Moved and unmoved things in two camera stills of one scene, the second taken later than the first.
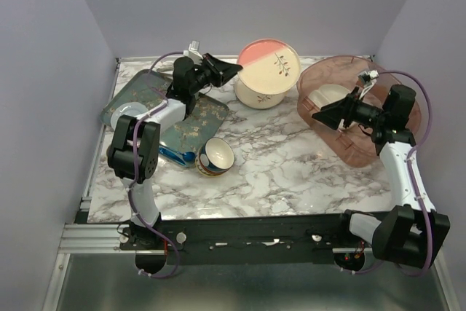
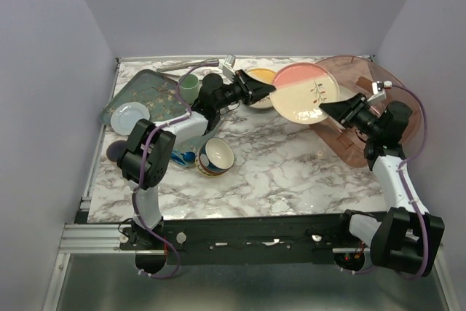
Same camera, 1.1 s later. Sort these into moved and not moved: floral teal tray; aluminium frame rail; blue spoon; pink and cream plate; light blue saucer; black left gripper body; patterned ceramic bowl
Moved: black left gripper body; pink and cream plate
Not moved: blue spoon; aluminium frame rail; patterned ceramic bowl; light blue saucer; floral teal tray
